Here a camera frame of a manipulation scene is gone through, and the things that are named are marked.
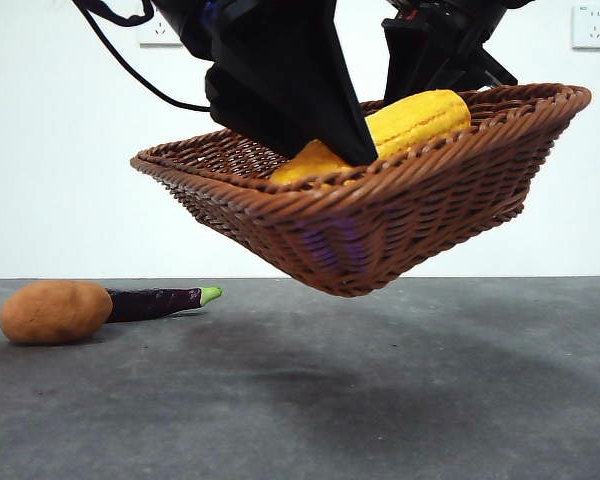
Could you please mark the purple eggplant green stem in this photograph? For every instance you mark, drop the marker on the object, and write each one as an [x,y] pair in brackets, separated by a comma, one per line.
[150,302]

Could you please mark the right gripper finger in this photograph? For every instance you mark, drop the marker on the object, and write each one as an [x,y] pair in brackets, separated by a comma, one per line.
[460,60]
[405,60]

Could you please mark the yellow corn cob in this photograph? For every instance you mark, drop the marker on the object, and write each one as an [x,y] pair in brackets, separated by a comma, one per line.
[420,120]

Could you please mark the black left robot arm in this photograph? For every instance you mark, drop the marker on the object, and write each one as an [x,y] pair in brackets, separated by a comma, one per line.
[190,20]

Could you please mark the brown potato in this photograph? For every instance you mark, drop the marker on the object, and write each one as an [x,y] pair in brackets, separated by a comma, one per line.
[55,312]

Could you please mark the brown wicker basket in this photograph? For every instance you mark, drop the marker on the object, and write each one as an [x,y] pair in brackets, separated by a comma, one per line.
[405,215]

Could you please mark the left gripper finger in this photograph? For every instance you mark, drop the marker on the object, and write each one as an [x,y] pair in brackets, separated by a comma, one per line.
[250,105]
[325,90]

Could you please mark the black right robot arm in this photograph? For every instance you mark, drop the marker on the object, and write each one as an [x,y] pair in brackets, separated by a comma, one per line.
[455,10]

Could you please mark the white wall socket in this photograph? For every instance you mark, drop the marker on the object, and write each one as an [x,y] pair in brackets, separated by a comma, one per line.
[157,37]
[593,27]

